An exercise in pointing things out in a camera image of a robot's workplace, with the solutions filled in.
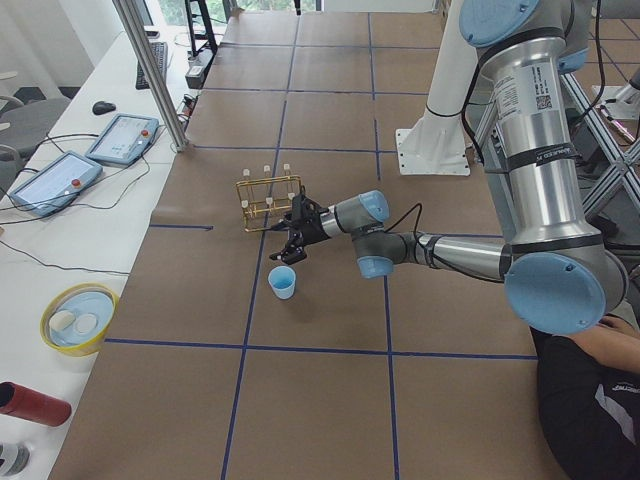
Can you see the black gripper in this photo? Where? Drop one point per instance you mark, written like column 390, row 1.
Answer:
column 313, row 231

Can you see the light blue plastic cup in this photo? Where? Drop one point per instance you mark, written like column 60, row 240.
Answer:
column 282, row 280

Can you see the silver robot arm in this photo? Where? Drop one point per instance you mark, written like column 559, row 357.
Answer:
column 558, row 276

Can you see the far blue teach pendant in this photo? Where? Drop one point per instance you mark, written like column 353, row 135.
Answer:
column 124, row 140

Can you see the blue teach pendant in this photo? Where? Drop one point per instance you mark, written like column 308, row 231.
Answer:
column 124, row 140
column 57, row 185

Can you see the yellow bowl with blue lid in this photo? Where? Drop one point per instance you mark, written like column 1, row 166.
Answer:
column 76, row 321

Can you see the black computer mouse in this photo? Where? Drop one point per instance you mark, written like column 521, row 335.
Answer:
column 103, row 107

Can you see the near blue teach pendant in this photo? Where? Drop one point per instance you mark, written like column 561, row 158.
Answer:
column 57, row 185

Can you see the red cylinder can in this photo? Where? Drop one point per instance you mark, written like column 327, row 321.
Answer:
column 24, row 403

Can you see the person in black shirt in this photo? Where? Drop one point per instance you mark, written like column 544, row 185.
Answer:
column 588, row 398

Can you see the gold wire cup holder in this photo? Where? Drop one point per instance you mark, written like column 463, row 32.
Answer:
column 267, row 197

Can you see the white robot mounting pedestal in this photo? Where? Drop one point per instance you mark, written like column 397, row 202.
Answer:
column 436, row 145

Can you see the aluminium frame post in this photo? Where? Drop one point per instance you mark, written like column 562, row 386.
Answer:
column 134, row 29

